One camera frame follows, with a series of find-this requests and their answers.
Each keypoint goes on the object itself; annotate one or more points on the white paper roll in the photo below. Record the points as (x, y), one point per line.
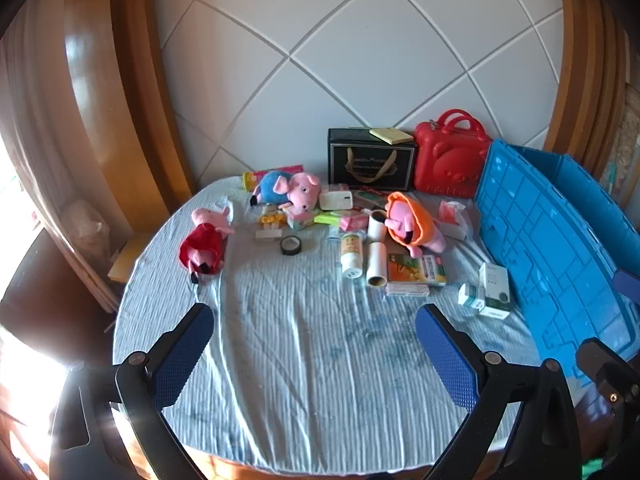
(376, 265)
(375, 227)

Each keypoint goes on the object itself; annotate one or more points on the blue plastic crate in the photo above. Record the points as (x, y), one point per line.
(540, 240)

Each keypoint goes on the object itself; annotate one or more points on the black gift box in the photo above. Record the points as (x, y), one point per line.
(370, 167)

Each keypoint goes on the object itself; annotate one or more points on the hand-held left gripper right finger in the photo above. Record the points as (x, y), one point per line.
(447, 360)

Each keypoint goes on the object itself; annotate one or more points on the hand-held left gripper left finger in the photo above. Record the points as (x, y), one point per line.
(182, 355)

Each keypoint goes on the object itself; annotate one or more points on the curved wooden frame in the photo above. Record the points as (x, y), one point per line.
(585, 60)
(125, 110)

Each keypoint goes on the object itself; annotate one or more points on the lime green pack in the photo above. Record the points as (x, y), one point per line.
(327, 218)

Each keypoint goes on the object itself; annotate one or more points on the pink wet wipes pack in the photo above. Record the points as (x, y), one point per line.
(356, 221)

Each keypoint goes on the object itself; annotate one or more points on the tall white green box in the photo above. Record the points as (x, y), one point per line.
(494, 285)

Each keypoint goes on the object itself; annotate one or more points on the blue pig plush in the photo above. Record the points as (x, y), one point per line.
(292, 190)

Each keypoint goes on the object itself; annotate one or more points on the small yellow plush doll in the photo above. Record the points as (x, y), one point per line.
(272, 219)

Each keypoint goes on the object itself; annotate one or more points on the pink cylinder can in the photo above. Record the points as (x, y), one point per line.
(257, 176)

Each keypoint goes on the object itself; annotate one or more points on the white bottle yellow label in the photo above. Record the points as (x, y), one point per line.
(352, 255)

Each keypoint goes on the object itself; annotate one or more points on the open pink tissue pack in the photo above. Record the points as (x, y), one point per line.
(454, 220)

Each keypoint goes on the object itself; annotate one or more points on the yellow sticky note pad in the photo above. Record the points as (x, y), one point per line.
(392, 136)

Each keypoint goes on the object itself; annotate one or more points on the pink heart print pack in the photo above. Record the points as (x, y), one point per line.
(302, 221)

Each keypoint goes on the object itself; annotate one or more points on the green red flat tissue pack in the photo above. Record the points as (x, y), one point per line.
(370, 197)

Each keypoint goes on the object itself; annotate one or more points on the black tape roll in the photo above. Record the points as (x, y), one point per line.
(285, 245)

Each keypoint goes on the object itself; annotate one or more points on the red bear suitcase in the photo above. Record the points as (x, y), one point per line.
(450, 165)

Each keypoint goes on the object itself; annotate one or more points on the red dress pig plush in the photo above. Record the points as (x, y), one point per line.
(202, 245)

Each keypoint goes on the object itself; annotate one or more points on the clear plastic bag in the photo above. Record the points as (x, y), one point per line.
(87, 230)

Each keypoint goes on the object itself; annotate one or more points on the wooden board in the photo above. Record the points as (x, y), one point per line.
(126, 260)

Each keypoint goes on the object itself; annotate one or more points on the small white green box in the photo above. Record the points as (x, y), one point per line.
(470, 296)

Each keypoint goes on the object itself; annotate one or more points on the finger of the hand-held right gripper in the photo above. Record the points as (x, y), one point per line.
(602, 367)
(629, 284)

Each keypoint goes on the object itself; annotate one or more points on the green orange medicine box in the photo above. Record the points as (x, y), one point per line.
(415, 270)

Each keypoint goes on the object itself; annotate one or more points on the orange costume pig plush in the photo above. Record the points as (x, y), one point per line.
(412, 220)

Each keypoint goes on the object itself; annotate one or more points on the white tissue pack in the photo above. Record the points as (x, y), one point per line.
(335, 201)

